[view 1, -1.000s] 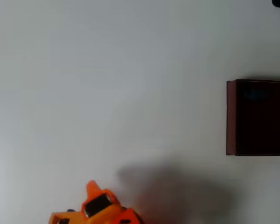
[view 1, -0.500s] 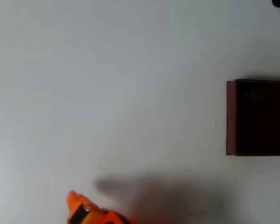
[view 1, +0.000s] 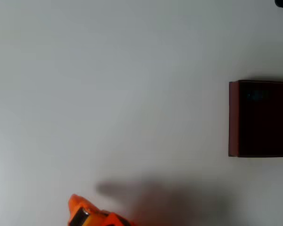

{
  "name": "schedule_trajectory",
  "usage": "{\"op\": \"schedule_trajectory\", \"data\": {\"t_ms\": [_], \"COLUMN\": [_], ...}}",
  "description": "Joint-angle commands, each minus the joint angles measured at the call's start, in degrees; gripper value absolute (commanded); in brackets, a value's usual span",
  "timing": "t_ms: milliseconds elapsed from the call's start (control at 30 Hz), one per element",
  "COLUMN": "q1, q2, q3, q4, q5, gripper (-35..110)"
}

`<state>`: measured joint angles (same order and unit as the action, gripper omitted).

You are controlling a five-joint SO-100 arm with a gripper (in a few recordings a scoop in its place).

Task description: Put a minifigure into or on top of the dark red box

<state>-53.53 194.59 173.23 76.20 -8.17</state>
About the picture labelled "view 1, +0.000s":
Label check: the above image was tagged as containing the dark red open box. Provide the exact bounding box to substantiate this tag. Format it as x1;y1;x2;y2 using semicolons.
228;80;283;158

